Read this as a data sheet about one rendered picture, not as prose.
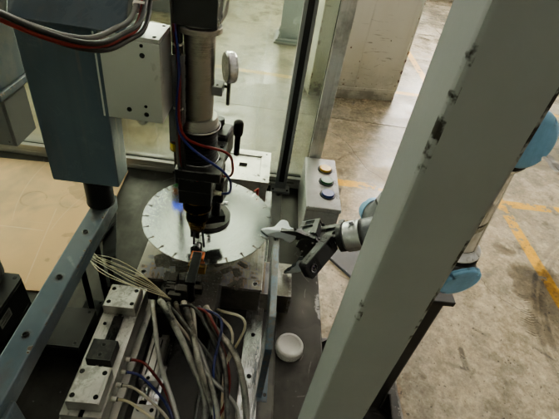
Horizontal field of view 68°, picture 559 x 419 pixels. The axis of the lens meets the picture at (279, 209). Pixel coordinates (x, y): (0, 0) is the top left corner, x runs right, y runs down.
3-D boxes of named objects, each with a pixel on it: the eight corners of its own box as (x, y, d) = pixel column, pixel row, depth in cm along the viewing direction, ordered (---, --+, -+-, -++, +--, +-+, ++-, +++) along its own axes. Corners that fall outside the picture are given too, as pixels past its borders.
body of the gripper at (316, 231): (309, 243, 112) (352, 235, 107) (303, 264, 105) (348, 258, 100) (299, 220, 108) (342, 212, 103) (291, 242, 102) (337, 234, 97)
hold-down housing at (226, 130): (210, 188, 96) (212, 109, 83) (230, 193, 95) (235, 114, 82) (202, 202, 92) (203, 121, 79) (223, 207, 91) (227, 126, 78)
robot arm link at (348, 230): (364, 256, 98) (354, 229, 94) (346, 258, 100) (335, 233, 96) (368, 236, 104) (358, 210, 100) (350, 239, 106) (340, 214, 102)
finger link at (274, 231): (266, 219, 109) (299, 230, 108) (259, 234, 104) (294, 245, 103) (268, 210, 107) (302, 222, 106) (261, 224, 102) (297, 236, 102)
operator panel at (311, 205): (297, 189, 155) (304, 155, 145) (326, 193, 156) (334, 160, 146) (298, 241, 133) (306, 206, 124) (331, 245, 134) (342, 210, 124)
